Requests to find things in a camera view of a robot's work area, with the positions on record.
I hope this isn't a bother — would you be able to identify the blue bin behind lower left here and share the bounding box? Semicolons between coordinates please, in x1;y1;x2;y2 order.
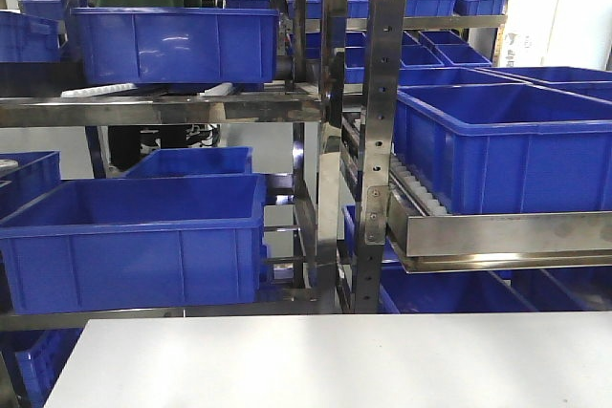
122;146;252;179

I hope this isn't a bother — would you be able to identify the blue bin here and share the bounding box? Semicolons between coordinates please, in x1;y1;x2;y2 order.
1;11;60;63
122;146;252;179

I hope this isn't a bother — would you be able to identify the steel shelving rack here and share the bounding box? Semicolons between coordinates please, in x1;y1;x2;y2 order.
1;0;611;319

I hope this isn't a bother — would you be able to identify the blue bin lower left shelf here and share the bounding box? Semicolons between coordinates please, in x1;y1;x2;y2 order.
1;174;266;314

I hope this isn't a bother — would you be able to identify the large blue bin right shelf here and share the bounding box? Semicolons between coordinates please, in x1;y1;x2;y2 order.
394;84;611;214

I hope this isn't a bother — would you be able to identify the blue bin upper left shelf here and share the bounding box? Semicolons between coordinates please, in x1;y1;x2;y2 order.
72;8;279;85

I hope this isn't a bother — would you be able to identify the blue bin far left upper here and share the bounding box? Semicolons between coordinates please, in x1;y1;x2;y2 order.
1;11;60;63

